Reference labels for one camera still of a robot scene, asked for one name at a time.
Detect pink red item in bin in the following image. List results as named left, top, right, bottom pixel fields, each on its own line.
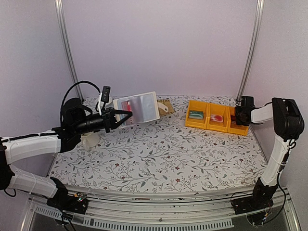
left=210, top=114, right=223, bottom=123

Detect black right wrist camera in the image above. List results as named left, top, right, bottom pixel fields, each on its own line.
left=241, top=96, right=255, bottom=108

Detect yellow bin right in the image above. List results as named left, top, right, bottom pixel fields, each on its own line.
left=227, top=106, right=249, bottom=136

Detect white object on tray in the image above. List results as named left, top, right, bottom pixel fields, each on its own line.
left=157, top=102, right=169, bottom=116

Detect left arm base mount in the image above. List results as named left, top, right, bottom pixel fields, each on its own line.
left=47, top=177, right=89, bottom=215

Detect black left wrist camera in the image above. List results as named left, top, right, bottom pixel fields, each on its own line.
left=96, top=86, right=111, bottom=115

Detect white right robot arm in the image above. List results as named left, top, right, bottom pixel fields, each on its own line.
left=235, top=96, right=305, bottom=188

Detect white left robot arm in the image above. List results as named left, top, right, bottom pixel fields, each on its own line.
left=0, top=98, right=132, bottom=200

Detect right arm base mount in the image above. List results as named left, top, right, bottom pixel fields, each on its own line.
left=231, top=184, right=278, bottom=215

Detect yellow bin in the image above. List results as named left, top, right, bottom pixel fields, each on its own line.
left=227, top=106, right=249, bottom=136
left=185, top=100, right=209, bottom=129
left=206, top=103, right=229, bottom=133

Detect red VIP credit card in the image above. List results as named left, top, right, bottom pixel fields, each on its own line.
left=121, top=100, right=133, bottom=126

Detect aluminium frame post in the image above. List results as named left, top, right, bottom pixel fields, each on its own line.
left=236, top=0, right=264, bottom=102
left=54, top=0, right=85, bottom=102

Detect yellow bin middle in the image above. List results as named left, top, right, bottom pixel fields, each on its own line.
left=206, top=103, right=229, bottom=133

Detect floral patterned table mat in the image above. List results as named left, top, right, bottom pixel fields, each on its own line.
left=49, top=96, right=266, bottom=193

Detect red cards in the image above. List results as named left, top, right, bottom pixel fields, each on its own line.
left=231, top=115, right=236, bottom=124

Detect woven bamboo tray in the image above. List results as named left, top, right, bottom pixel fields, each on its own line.
left=157, top=99, right=175, bottom=116

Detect cream ceramic mug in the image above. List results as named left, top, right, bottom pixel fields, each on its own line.
left=81, top=132, right=100, bottom=150

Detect yellow bin left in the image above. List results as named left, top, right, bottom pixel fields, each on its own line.
left=185, top=100, right=209, bottom=129

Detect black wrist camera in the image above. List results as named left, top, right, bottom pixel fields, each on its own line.
left=241, top=96, right=255, bottom=108
left=96, top=86, right=111, bottom=115

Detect aluminium front rail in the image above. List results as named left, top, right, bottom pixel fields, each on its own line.
left=21, top=186, right=302, bottom=231

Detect aluminium frame post right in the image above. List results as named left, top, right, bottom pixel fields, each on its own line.
left=236, top=0, right=264, bottom=102

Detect green item in bin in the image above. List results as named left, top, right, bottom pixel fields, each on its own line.
left=189, top=110, right=204, bottom=120

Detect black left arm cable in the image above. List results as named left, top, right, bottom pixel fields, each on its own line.
left=61, top=80, right=102, bottom=106

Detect aluminium frame post left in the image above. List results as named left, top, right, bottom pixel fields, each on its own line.
left=54, top=0, right=85, bottom=102

